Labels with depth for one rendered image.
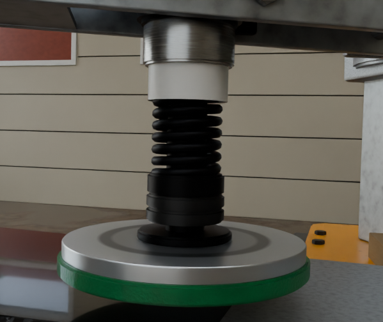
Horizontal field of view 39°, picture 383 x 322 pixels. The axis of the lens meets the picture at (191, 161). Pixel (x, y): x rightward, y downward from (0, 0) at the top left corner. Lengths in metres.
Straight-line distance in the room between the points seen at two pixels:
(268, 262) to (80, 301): 0.18
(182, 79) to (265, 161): 6.19
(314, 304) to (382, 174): 0.77
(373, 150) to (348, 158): 5.27
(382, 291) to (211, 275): 0.23
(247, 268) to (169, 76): 0.17
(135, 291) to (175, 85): 0.17
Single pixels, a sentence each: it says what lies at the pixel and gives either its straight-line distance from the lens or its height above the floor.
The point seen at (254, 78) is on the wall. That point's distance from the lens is 6.67.
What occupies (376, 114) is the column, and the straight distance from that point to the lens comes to 1.28.
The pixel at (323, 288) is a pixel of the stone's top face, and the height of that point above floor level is 0.87.
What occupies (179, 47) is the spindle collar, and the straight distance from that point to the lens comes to 0.44.
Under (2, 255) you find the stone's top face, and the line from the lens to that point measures 0.69.
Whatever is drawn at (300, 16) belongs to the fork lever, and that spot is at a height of 1.11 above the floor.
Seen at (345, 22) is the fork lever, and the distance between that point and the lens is 0.46.
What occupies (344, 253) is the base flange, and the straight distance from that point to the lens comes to 1.18.
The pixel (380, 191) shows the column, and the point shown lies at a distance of 1.26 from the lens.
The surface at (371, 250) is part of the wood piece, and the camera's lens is 1.13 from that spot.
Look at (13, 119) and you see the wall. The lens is 7.91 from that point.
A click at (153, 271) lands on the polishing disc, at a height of 0.92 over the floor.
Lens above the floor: 1.02
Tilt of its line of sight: 3 degrees down
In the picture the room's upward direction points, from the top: 1 degrees clockwise
